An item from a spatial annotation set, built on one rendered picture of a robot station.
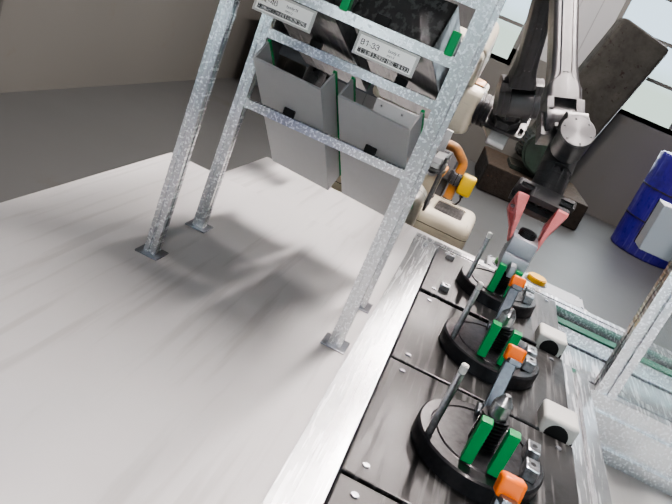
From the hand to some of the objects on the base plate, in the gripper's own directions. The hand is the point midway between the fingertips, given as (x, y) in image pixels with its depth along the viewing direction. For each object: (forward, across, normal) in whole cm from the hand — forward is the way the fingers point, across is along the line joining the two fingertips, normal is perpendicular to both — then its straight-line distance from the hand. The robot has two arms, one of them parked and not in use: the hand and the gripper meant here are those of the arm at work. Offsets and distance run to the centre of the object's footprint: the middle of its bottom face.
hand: (523, 241), depth 113 cm
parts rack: (+25, +36, -5) cm, 44 cm away
